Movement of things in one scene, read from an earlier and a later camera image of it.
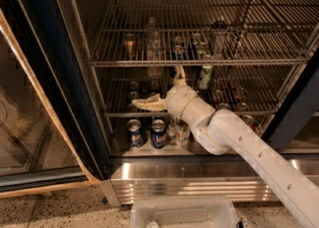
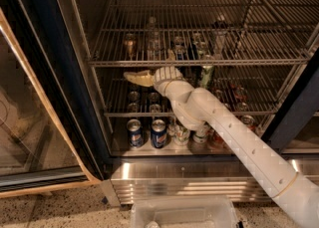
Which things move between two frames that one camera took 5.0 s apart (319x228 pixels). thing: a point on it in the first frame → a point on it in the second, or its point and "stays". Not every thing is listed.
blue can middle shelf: x=178 y=48 stays
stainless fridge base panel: x=211 y=175 stays
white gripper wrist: x=176 y=100 → x=166 y=76
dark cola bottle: x=219 y=39 stays
